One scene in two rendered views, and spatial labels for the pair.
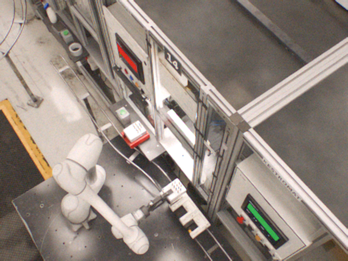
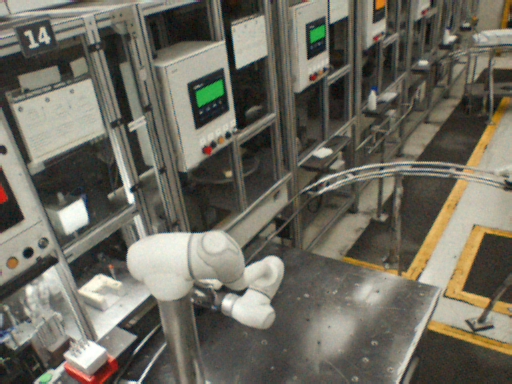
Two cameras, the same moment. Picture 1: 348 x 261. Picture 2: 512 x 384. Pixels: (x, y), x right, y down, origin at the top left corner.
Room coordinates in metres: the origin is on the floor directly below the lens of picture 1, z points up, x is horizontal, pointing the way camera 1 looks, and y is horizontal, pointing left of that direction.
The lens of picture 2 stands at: (0.89, 1.58, 2.16)
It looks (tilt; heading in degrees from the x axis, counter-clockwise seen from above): 34 degrees down; 256
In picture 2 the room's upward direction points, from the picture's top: 9 degrees counter-clockwise
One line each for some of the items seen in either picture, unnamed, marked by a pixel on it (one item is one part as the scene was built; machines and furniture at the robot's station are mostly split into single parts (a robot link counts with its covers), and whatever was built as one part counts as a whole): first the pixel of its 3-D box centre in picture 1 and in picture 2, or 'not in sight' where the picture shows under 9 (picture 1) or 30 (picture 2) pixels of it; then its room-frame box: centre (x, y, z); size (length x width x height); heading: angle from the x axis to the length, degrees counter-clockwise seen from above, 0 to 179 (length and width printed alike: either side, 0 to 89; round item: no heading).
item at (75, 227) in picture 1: (80, 215); not in sight; (0.69, 0.68, 0.71); 0.22 x 0.18 x 0.06; 36
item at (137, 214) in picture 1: (138, 216); (232, 305); (0.62, 0.25, 0.96); 0.09 x 0.06 x 0.09; 37
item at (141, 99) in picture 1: (130, 85); (7, 287); (1.33, 0.29, 1.37); 0.36 x 0.04 x 0.04; 36
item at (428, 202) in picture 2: not in sight; (464, 132); (-3.03, -2.37, 0.01); 5.85 x 0.59 x 0.01; 36
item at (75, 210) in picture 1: (74, 206); not in sight; (0.71, 0.68, 0.85); 0.18 x 0.16 x 0.22; 154
